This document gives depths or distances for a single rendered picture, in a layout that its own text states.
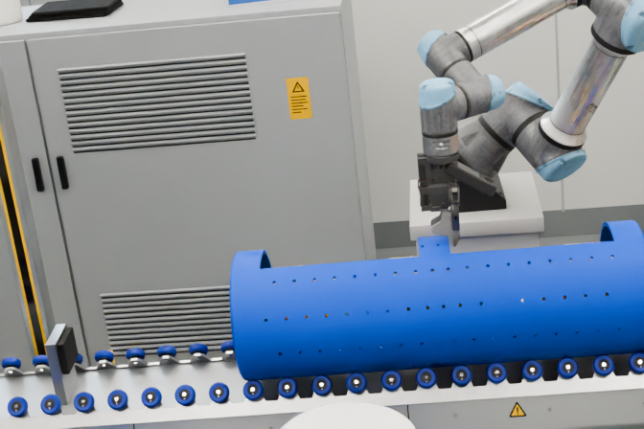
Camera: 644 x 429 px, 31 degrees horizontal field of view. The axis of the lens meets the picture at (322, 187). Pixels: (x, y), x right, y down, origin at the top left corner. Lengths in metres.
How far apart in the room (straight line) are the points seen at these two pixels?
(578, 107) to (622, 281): 0.45
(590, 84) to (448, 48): 0.36
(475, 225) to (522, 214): 0.12
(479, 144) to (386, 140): 2.50
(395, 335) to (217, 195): 1.79
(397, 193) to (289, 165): 1.44
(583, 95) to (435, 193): 0.46
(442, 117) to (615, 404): 0.72
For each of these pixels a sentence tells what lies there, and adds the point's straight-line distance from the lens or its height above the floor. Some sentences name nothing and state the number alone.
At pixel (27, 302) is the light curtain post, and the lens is 3.06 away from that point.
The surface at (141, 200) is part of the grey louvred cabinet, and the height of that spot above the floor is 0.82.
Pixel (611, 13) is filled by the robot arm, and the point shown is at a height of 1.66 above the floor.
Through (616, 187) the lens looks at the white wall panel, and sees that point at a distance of 5.52.
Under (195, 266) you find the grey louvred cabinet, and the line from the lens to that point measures 4.28.
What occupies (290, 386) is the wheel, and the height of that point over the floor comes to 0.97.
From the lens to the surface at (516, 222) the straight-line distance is 2.85.
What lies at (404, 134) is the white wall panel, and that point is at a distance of 5.36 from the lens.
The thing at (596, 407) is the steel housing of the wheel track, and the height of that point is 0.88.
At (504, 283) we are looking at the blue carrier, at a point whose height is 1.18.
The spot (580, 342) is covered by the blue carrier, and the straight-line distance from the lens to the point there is 2.53.
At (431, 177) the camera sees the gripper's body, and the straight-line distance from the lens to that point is 2.46.
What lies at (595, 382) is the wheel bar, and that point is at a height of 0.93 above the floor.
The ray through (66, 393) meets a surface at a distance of 2.75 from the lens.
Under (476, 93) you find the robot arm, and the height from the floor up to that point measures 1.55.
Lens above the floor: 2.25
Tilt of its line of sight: 20 degrees down
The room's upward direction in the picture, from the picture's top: 7 degrees counter-clockwise
